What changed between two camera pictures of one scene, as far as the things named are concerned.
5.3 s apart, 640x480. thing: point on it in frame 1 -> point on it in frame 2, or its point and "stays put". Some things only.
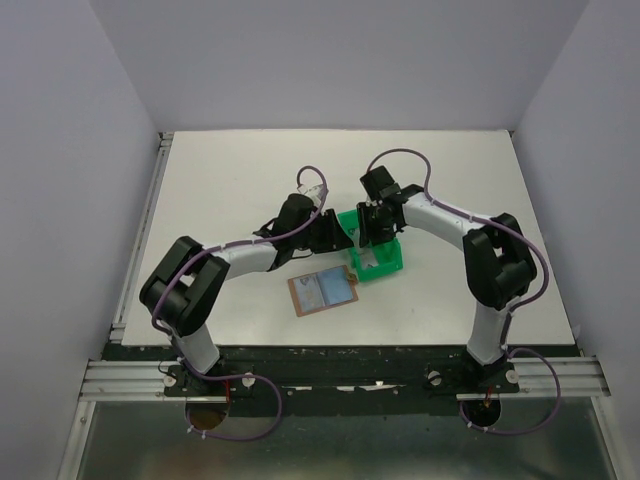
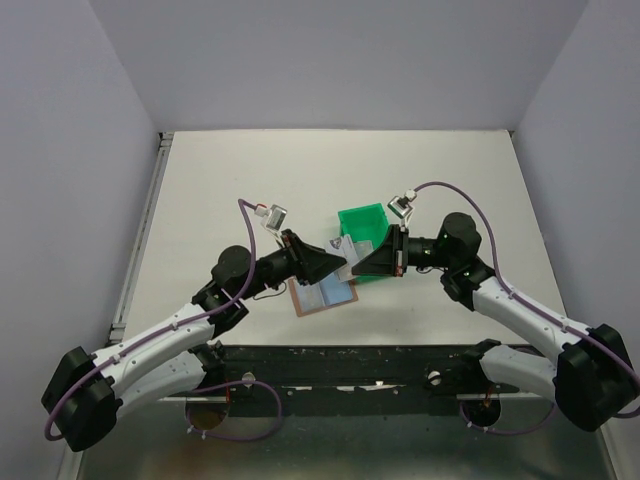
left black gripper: (334, 238) -> (308, 263)
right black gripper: (366, 231) -> (390, 258)
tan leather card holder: (323, 290) stays put
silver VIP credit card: (308, 292) stays put
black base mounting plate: (346, 380) stays put
